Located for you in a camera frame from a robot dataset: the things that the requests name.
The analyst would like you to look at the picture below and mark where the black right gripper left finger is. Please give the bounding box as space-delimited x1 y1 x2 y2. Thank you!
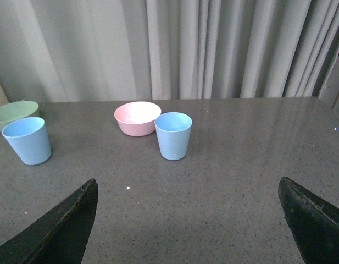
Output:
0 179 98 263

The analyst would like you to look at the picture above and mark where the green bowl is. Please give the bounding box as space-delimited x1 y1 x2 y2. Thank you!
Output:
0 101 40 131

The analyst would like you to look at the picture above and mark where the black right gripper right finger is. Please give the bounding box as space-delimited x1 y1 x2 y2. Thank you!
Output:
278 177 339 263

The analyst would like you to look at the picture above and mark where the blue cup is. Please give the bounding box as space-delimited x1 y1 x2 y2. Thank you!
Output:
155 112 192 161
2 117 52 166

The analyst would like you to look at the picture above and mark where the pink bowl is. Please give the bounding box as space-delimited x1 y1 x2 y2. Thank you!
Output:
114 101 162 137

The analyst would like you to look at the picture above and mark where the grey curtain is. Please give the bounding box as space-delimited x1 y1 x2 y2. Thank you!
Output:
0 1 339 102

